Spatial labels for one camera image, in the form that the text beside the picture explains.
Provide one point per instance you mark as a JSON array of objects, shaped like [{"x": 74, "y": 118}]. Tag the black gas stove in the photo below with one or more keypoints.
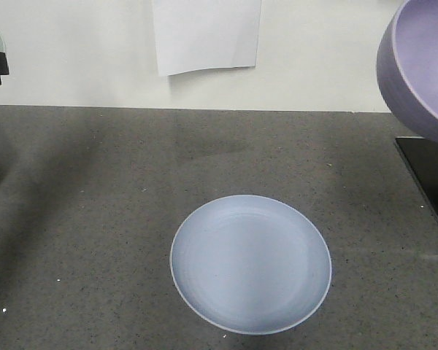
[{"x": 420, "y": 157}]

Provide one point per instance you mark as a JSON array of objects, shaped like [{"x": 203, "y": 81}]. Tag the white paper sheet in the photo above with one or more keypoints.
[{"x": 200, "y": 34}]

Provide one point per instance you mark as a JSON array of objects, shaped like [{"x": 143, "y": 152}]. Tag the light blue plate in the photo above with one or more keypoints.
[{"x": 250, "y": 265}]

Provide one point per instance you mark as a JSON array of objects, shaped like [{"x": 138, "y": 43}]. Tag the lilac plastic bowl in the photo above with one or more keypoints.
[{"x": 407, "y": 67}]

